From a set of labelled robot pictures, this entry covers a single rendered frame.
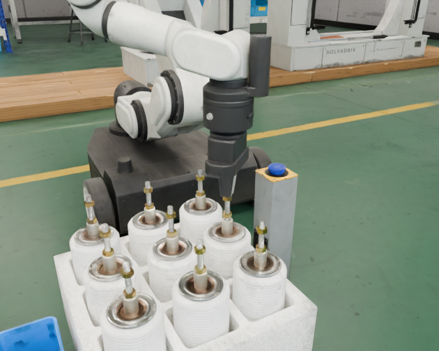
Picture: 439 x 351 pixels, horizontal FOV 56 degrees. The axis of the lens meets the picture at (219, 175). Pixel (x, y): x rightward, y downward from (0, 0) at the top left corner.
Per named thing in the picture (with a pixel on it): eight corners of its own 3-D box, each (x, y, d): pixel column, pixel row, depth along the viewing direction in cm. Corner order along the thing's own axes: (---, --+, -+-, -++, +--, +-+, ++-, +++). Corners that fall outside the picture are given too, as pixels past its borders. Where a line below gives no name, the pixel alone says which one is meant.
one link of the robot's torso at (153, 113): (118, 105, 144) (156, 65, 101) (171, 98, 152) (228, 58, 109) (127, 149, 144) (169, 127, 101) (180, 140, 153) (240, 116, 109)
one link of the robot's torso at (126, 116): (117, 128, 152) (113, 92, 147) (168, 120, 161) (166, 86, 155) (134, 146, 136) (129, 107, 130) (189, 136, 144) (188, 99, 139)
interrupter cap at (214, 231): (242, 246, 79) (242, 243, 79) (203, 241, 80) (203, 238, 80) (248, 225, 85) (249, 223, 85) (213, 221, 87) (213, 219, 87)
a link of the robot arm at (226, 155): (241, 182, 70) (242, 114, 65) (189, 174, 73) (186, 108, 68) (260, 155, 80) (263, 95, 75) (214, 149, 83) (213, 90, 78)
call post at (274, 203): (250, 278, 108) (254, 170, 95) (272, 270, 111) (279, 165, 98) (265, 294, 103) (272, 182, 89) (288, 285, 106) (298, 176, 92)
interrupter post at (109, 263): (100, 269, 72) (98, 254, 71) (111, 263, 74) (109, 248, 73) (109, 275, 71) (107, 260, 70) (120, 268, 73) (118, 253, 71)
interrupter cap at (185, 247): (147, 260, 75) (147, 257, 75) (158, 237, 82) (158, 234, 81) (188, 264, 74) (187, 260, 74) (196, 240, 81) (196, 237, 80)
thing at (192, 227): (227, 279, 97) (228, 213, 90) (188, 289, 94) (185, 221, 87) (214, 256, 105) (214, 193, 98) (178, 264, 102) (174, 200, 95)
